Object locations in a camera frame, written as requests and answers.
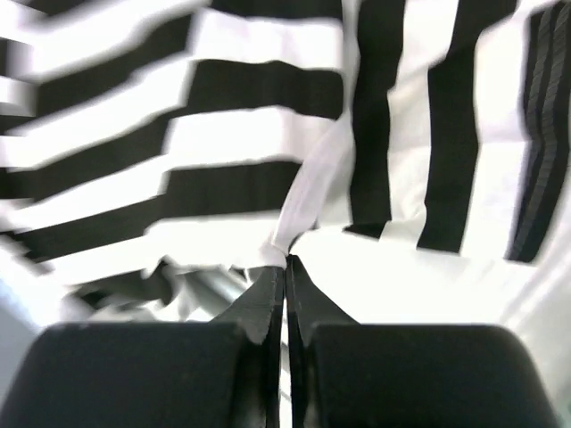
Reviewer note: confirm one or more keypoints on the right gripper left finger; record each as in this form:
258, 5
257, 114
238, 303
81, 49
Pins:
258, 314

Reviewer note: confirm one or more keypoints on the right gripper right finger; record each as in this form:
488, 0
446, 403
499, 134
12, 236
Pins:
322, 352

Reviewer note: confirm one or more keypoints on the black white striped tank top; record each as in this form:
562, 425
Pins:
414, 154

